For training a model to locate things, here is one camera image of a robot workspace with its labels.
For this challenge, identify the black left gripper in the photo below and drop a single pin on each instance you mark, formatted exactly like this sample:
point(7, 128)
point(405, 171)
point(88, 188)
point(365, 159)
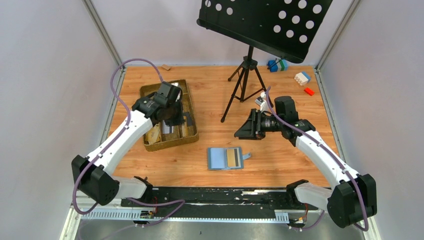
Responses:
point(177, 117)

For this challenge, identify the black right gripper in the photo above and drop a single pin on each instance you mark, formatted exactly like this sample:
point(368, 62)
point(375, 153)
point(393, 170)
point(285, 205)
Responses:
point(253, 123)

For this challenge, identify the silver credit card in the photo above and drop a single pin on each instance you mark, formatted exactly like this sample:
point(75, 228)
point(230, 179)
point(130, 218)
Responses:
point(167, 129)

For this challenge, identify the gold credit card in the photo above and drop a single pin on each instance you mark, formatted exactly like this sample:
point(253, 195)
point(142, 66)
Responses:
point(154, 135)

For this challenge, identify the blue leather card holder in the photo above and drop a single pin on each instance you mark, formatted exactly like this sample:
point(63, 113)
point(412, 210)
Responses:
point(216, 158)

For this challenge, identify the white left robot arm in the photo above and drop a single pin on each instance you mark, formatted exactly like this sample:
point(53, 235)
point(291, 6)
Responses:
point(93, 174)

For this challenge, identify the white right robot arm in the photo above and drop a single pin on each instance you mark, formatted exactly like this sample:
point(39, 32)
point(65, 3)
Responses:
point(351, 198)

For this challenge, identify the black credit card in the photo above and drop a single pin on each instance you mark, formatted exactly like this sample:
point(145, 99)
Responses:
point(189, 120)

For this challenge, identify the woven compartment tray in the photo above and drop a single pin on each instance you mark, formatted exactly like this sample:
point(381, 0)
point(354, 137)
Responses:
point(163, 136)

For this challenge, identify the small wooden block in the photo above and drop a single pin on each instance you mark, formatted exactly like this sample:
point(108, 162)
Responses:
point(166, 67)

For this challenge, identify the red toy block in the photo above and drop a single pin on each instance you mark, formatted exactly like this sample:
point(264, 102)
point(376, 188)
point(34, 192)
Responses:
point(309, 91)

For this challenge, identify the blue green toy block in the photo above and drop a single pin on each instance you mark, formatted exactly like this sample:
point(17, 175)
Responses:
point(277, 65)

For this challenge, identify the white blue toy block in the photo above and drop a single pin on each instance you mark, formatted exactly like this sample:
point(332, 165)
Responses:
point(302, 78)

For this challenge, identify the black music stand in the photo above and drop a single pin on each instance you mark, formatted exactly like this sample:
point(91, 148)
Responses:
point(283, 28)

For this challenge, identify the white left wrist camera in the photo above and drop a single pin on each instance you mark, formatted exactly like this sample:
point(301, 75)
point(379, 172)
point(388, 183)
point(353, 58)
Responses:
point(176, 84)

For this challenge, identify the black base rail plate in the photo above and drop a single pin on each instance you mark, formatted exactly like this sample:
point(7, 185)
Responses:
point(247, 203)

